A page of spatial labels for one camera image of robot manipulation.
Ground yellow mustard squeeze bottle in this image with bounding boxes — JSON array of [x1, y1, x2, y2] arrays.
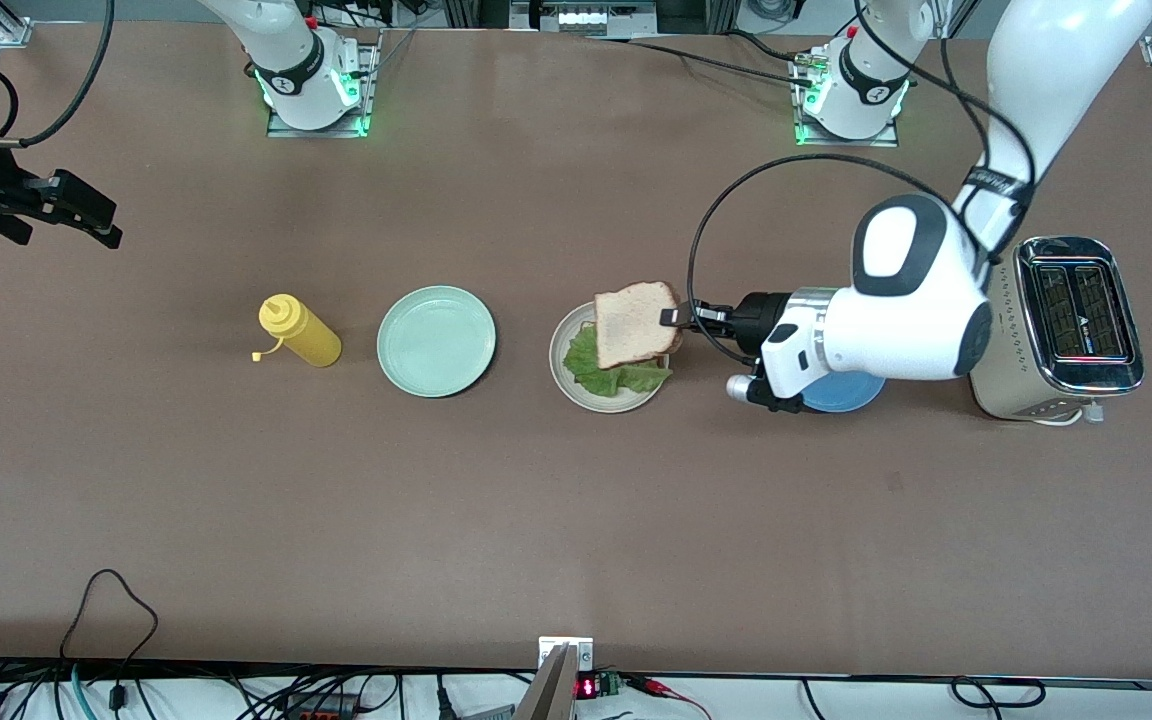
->
[[251, 294, 343, 369]]

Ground short black table cable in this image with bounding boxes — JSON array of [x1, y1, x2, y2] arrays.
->
[[721, 28, 817, 66]]

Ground toasted bread slice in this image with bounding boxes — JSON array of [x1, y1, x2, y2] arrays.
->
[[593, 281, 684, 370]]

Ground teal cable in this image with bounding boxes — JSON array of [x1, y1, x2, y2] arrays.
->
[[69, 663, 99, 720]]

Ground red clip wires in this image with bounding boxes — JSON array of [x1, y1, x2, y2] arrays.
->
[[624, 675, 712, 720]]

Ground long black table cable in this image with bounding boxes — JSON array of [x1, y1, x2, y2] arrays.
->
[[584, 35, 822, 91]]

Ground thin grey cable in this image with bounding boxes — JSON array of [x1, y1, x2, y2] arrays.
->
[[361, 25, 422, 81]]

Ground black oval cable loop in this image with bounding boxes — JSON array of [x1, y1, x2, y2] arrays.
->
[[951, 677, 1047, 709]]

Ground thin black looped cable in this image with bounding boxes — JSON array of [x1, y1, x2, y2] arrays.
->
[[58, 568, 160, 713]]

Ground beige plate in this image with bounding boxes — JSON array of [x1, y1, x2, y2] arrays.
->
[[549, 299, 670, 414]]

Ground green lettuce leaf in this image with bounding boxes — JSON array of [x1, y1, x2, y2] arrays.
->
[[563, 322, 674, 397]]

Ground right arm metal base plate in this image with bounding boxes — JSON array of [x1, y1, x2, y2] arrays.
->
[[266, 28, 383, 139]]

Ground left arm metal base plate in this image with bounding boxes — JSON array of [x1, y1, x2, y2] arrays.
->
[[792, 48, 903, 149]]

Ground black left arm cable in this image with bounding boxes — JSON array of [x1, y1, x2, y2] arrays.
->
[[686, 0, 1042, 369]]

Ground blue plate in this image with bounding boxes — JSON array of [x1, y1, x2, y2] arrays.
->
[[801, 370, 887, 414]]

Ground mint green plate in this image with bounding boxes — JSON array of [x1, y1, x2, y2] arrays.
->
[[377, 286, 497, 399]]

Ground small metal mounting bracket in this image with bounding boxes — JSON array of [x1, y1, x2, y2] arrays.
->
[[538, 636, 595, 671]]

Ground black box with white lights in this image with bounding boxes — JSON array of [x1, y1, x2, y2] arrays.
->
[[508, 0, 659, 33]]

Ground cream and chrome toaster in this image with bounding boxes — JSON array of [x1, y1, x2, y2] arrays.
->
[[971, 235, 1147, 428]]

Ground grey camera pole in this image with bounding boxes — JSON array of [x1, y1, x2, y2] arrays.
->
[[514, 645, 579, 720]]

